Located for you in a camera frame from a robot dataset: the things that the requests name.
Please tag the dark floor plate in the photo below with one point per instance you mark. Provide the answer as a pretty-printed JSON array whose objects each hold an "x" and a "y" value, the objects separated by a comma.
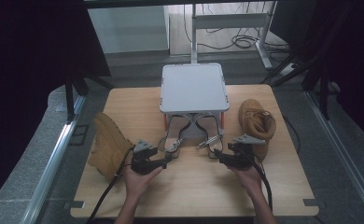
[{"x": 78, "y": 135}]

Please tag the white two-tier shoe rack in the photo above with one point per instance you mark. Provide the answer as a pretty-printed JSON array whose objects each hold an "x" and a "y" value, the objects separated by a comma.
[{"x": 192, "y": 90}]

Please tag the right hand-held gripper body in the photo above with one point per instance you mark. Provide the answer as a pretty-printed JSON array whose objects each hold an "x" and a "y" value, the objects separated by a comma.
[{"x": 242, "y": 155}]

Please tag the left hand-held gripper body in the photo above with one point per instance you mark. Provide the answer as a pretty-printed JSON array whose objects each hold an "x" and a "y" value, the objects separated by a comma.
[{"x": 142, "y": 161}]

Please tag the white power strip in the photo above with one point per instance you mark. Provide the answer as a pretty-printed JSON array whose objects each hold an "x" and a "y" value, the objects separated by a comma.
[{"x": 287, "y": 69}]

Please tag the black metal stand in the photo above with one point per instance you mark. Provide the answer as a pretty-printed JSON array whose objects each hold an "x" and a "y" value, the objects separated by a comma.
[{"x": 70, "y": 96}]

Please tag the person's left hand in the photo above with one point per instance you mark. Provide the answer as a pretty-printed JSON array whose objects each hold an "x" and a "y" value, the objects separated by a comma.
[{"x": 139, "y": 183}]

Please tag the black tripod stand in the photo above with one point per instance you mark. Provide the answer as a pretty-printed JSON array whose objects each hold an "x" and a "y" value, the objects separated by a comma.
[{"x": 307, "y": 67}]

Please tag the tan suede boot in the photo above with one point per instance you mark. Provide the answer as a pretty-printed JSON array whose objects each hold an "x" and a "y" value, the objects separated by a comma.
[
  {"x": 110, "y": 146},
  {"x": 256, "y": 123}
]

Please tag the person's right hand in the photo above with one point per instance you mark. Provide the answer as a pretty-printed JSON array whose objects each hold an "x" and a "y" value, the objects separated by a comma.
[{"x": 248, "y": 180}]

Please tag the aluminium rail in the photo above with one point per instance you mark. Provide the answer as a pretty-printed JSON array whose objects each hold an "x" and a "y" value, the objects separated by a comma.
[
  {"x": 51, "y": 168},
  {"x": 342, "y": 149}
]

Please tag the white metal desk frame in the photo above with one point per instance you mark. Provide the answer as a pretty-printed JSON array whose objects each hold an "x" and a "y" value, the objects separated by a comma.
[{"x": 230, "y": 21}]

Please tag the dark curtain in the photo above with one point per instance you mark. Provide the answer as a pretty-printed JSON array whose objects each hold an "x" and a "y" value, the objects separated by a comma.
[
  {"x": 24, "y": 77},
  {"x": 357, "y": 62}
]

